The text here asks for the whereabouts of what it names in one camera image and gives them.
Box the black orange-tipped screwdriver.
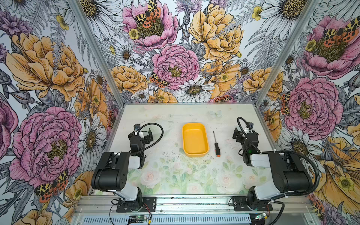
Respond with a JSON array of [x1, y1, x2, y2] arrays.
[[213, 132, 221, 157]]

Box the left green circuit board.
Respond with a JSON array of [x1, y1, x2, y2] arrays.
[[127, 215, 150, 225]]

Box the left aluminium corner post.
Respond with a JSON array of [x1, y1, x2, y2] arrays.
[[69, 1, 125, 109]]

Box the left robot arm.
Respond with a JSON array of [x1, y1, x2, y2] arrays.
[[91, 124, 153, 212]]

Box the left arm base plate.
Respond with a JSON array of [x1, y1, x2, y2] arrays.
[[116, 197, 157, 213]]

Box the right green circuit board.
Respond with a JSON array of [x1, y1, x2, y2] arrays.
[[254, 213, 268, 220]]

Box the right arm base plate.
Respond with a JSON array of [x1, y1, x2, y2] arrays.
[[230, 196, 273, 212]]

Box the aluminium corner post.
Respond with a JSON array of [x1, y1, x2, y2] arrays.
[[69, 1, 125, 109], [255, 1, 319, 107]]

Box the yellow plastic bin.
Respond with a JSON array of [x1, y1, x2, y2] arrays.
[[182, 123, 209, 158]]

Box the aluminium front rail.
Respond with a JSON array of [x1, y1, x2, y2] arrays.
[[74, 195, 313, 216]]

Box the right aluminium corner post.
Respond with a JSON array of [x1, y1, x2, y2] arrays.
[[255, 1, 319, 107]]

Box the green circuit board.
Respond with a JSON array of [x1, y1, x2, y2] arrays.
[[127, 215, 150, 225], [254, 213, 268, 220]]

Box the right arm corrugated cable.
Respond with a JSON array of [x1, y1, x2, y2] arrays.
[[237, 116, 320, 197]]

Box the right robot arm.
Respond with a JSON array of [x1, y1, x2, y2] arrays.
[[232, 128, 319, 211]]

